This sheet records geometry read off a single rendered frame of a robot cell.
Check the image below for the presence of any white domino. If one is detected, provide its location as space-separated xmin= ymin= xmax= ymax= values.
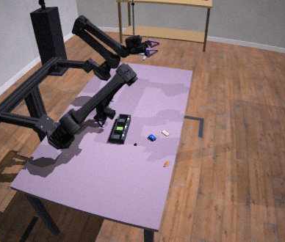
xmin=162 ymin=131 xmax=170 ymax=136

